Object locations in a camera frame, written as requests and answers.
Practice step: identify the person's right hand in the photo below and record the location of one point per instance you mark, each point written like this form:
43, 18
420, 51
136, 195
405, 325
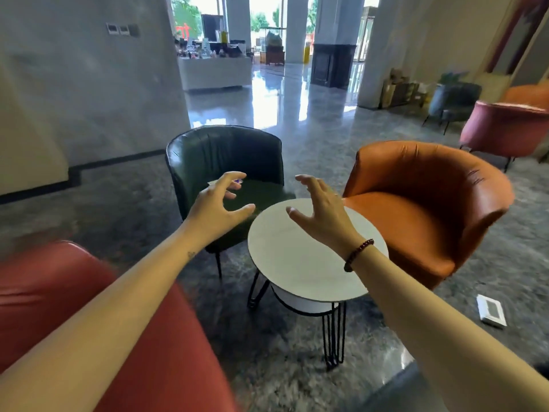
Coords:
332, 223

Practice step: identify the person's left hand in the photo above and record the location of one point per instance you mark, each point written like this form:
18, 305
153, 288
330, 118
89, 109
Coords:
210, 214

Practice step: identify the blue and white carton box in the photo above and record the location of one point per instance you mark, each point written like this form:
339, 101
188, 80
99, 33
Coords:
240, 181

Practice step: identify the small white device box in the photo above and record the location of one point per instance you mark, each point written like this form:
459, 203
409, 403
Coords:
491, 311

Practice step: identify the person's right forearm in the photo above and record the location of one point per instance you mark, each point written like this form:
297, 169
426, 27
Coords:
450, 338

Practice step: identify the dark green leather armchair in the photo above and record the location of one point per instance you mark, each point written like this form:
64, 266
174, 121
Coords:
223, 150

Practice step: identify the orange leather armchair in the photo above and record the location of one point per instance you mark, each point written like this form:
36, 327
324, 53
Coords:
429, 188

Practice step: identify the red leather armchair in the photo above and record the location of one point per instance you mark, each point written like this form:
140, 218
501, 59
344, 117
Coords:
171, 360

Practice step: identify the white round table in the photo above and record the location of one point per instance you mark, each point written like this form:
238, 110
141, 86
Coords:
300, 261

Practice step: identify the white display counter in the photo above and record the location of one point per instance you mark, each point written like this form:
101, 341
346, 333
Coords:
214, 72

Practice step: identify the pile of cardboard boxes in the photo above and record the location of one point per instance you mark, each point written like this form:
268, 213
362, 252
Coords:
401, 92

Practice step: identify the wooden display cabinet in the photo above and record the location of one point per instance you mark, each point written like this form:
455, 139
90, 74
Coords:
272, 55

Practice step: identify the black screen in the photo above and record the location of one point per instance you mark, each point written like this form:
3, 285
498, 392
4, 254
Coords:
211, 26

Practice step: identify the grey wall switch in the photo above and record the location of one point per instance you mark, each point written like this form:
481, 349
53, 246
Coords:
134, 30

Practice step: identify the white wall switch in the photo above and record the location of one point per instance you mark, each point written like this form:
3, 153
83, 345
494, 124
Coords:
124, 30
112, 29

